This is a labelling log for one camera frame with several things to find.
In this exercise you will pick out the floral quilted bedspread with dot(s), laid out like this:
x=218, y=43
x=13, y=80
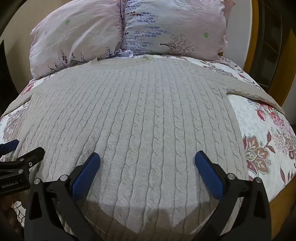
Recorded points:
x=261, y=129

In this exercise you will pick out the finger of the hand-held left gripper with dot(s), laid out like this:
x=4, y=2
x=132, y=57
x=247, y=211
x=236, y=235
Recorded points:
x=8, y=146
x=27, y=160

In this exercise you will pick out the wooden bed frame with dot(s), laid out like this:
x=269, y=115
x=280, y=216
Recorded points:
x=281, y=204

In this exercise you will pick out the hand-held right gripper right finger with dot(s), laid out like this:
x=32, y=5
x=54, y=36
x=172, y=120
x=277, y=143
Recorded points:
x=209, y=172

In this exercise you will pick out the pink floral pillow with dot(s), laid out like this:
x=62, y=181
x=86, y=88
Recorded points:
x=76, y=34
x=173, y=25

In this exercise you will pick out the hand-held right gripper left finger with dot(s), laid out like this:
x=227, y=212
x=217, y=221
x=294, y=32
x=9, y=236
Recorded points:
x=86, y=172

